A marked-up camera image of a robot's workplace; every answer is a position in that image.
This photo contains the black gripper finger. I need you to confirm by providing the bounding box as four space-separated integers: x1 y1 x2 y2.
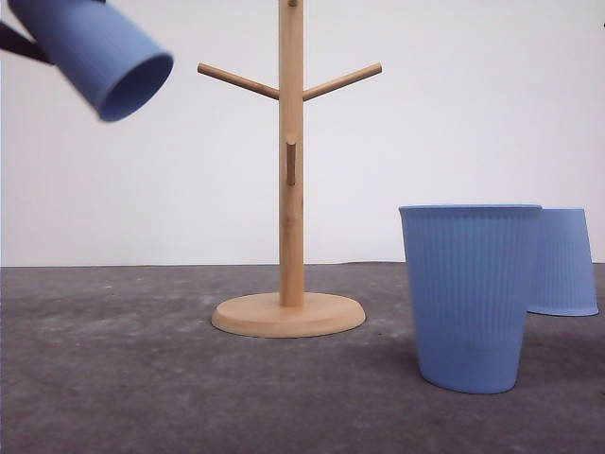
0 22 56 64

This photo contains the blue ribbed plastic cup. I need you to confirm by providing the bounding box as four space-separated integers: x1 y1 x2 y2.
399 204 542 394
527 207 598 317
9 0 174 122

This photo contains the wooden mug tree stand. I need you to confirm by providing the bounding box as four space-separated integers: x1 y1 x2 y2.
198 0 383 339

